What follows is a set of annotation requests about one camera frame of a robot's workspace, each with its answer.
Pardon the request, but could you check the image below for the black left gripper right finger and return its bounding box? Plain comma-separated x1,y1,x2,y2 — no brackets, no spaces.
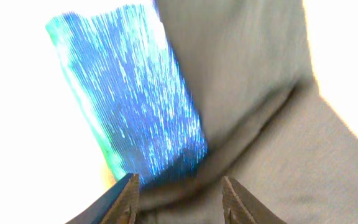
222,176,286,224

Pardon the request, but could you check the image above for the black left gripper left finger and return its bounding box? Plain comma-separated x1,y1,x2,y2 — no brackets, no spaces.
67,174,139,224

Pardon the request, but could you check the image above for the black cloth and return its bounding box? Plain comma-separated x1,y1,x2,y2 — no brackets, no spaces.
136,82,358,223
157,0,313,147

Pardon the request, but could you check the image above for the blue green sequin garment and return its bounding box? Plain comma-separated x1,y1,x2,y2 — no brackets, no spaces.
45,2,208,187

